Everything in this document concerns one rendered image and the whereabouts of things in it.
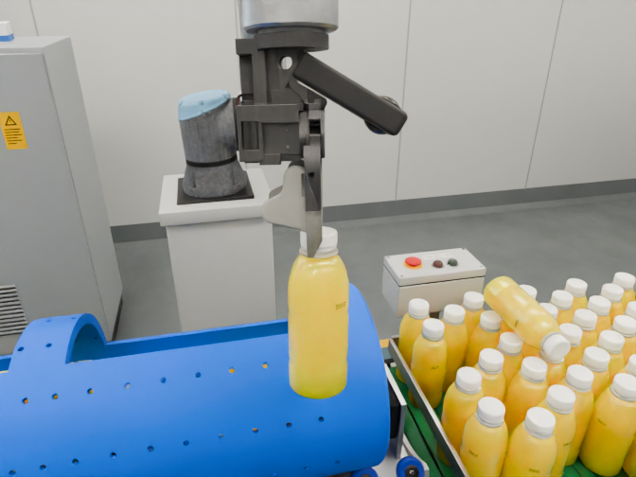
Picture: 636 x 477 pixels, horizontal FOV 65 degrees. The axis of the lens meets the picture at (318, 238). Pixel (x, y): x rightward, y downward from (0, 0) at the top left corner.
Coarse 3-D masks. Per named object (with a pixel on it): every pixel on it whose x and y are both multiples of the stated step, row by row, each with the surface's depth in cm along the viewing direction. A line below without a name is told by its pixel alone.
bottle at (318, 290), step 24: (312, 264) 51; (336, 264) 52; (288, 288) 53; (312, 288) 51; (336, 288) 51; (312, 312) 51; (336, 312) 52; (312, 336) 52; (336, 336) 53; (312, 360) 53; (336, 360) 53; (312, 384) 54; (336, 384) 54
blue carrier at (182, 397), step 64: (64, 320) 69; (0, 384) 59; (64, 384) 60; (192, 384) 62; (256, 384) 63; (384, 384) 66; (0, 448) 57; (64, 448) 58; (128, 448) 60; (192, 448) 61; (256, 448) 63; (320, 448) 65; (384, 448) 68
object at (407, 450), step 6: (402, 444) 87; (408, 444) 86; (390, 450) 86; (402, 450) 86; (408, 450) 85; (414, 450) 84; (390, 456) 85; (402, 456) 85; (414, 456) 82; (384, 462) 84; (390, 462) 84; (396, 462) 84; (378, 468) 83; (384, 468) 83; (390, 468) 83; (426, 468) 78; (336, 474) 82; (342, 474) 82; (348, 474) 82; (378, 474) 82; (384, 474) 82; (390, 474) 82; (426, 474) 78
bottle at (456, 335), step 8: (440, 320) 98; (464, 320) 97; (448, 328) 96; (456, 328) 96; (464, 328) 96; (448, 336) 96; (456, 336) 96; (464, 336) 96; (448, 344) 96; (456, 344) 96; (464, 344) 97; (456, 352) 97; (464, 352) 98; (448, 360) 98; (456, 360) 98; (464, 360) 99; (448, 368) 99; (456, 368) 99; (448, 376) 100; (448, 384) 101
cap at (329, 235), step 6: (324, 228) 53; (330, 228) 53; (300, 234) 52; (306, 234) 51; (324, 234) 51; (330, 234) 51; (336, 234) 52; (300, 240) 52; (306, 240) 51; (324, 240) 51; (330, 240) 51; (336, 240) 52; (306, 246) 51; (324, 246) 51; (330, 246) 51; (318, 252) 51
